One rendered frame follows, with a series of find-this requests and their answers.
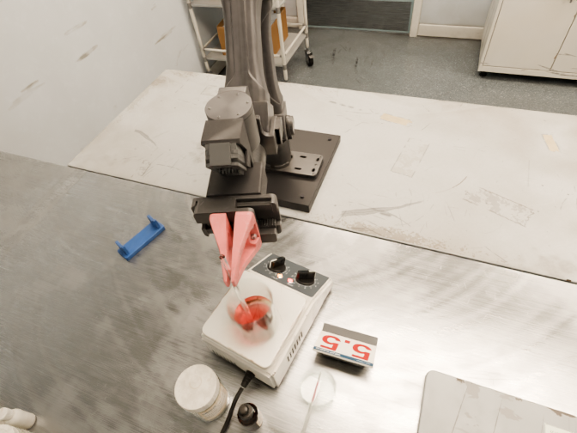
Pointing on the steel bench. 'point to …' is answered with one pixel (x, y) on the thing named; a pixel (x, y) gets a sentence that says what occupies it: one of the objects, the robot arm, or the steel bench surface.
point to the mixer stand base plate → (483, 410)
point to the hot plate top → (287, 305)
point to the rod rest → (141, 239)
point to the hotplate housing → (275, 374)
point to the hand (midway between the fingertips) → (231, 277)
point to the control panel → (290, 276)
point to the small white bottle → (17, 417)
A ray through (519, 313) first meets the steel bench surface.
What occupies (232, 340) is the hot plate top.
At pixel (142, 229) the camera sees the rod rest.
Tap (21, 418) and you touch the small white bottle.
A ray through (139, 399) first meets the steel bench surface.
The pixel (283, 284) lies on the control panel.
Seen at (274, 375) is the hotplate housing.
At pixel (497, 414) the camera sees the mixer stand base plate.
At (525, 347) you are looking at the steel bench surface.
